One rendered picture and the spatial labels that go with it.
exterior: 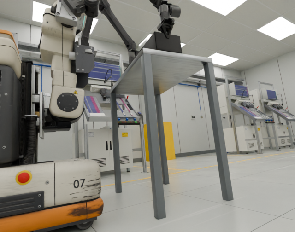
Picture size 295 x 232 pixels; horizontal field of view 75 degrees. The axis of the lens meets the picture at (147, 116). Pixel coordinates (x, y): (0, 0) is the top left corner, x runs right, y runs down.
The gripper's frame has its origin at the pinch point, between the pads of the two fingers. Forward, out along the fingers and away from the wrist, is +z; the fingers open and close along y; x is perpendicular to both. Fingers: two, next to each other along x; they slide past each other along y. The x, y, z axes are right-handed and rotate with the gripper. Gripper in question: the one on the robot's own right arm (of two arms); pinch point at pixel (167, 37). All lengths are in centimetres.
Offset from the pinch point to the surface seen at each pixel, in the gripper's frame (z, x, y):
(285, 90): -81, -627, 277
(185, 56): 15.0, -5.6, -6.6
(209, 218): 93, 4, -18
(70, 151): 50, 35, 338
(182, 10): -207, -177, 190
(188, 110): -40, -301, 377
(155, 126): 53, 18, -6
